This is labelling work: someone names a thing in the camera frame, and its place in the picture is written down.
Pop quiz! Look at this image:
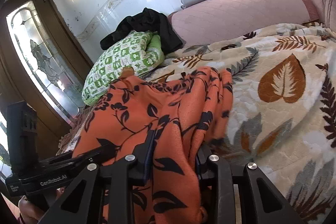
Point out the orange floral garment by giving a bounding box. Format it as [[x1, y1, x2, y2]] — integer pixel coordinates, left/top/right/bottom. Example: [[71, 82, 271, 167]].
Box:
[[73, 67, 233, 223]]

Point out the left hand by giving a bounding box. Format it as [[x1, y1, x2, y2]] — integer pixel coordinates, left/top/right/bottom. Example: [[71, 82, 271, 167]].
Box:
[[18, 186, 66, 224]]

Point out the wooden glass door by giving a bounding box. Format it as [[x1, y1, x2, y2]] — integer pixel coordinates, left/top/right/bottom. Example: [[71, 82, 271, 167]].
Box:
[[1, 0, 93, 159]]

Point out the cream leaf pattern blanket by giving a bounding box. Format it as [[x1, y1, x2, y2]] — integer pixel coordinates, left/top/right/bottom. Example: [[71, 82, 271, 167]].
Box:
[[56, 21, 336, 224]]

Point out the brown knitted cloth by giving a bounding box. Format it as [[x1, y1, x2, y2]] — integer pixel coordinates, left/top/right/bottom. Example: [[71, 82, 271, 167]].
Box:
[[119, 67, 134, 79]]

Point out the green white patterned pillow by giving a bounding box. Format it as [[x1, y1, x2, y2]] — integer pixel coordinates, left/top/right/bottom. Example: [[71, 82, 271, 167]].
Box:
[[81, 31, 165, 106]]

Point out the black garment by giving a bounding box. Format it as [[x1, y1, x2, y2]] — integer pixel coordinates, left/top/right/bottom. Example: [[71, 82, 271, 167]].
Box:
[[100, 8, 183, 55]]

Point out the pink mattress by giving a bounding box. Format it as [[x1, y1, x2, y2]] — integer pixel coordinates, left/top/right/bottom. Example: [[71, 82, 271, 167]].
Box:
[[168, 0, 335, 47]]

